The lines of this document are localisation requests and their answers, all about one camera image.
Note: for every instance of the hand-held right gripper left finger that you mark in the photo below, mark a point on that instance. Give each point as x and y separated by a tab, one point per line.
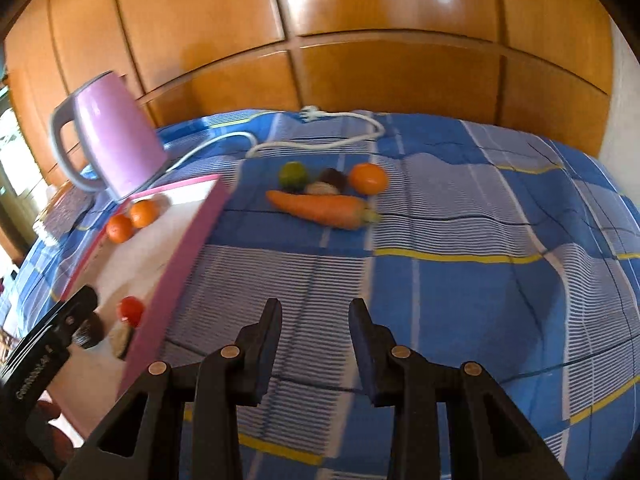
260	355

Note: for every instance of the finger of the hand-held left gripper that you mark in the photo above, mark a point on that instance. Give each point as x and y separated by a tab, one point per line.
70	320

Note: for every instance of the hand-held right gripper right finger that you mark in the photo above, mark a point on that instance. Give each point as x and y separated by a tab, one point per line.
367	360

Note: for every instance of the dark wrinkled round fruit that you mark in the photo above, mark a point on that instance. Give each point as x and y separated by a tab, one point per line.
90	335

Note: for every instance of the red tomato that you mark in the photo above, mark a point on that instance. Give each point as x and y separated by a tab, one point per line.
130	308

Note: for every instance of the pink shallow box tray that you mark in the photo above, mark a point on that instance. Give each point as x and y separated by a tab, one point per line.
150	255

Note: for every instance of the orange mandarin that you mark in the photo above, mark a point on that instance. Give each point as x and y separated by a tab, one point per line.
120	228
144	213
368	178

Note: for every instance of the orange carrot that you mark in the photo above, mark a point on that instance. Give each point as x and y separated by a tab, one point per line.
320	207

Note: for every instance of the green citrus fruit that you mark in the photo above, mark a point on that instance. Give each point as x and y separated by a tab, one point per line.
293	174

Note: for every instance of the dark cut vegetable piece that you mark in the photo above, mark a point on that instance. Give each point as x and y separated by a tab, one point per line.
332	178

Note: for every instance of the silver embossed tissue box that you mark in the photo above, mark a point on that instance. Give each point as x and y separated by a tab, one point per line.
65	212

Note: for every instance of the blue plaid bedsheet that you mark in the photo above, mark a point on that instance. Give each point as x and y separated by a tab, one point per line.
475	285

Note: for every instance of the pink electric kettle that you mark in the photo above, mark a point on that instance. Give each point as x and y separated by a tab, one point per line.
115	135

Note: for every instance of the wooden wardrobe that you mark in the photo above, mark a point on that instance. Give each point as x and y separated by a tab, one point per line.
350	10

